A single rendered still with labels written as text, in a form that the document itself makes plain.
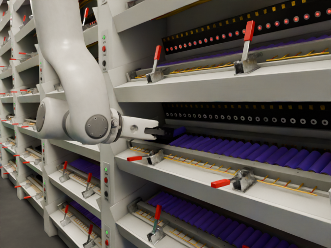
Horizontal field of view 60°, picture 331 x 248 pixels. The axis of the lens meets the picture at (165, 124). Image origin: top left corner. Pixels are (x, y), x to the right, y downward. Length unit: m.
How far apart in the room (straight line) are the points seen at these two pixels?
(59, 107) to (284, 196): 0.43
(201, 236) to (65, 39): 0.51
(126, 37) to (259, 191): 0.59
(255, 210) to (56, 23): 0.49
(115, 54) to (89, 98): 0.35
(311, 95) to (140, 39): 0.60
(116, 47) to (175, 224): 0.52
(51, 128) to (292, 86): 0.43
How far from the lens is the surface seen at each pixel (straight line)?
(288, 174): 0.51
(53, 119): 0.59
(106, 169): 0.91
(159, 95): 0.68
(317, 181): 0.49
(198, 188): 0.59
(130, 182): 0.91
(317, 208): 0.47
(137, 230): 0.85
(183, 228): 0.75
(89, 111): 0.53
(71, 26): 0.61
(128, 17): 0.82
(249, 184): 0.53
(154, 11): 0.72
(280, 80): 0.46
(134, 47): 0.90
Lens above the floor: 0.67
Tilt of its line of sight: 4 degrees down
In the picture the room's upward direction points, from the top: straight up
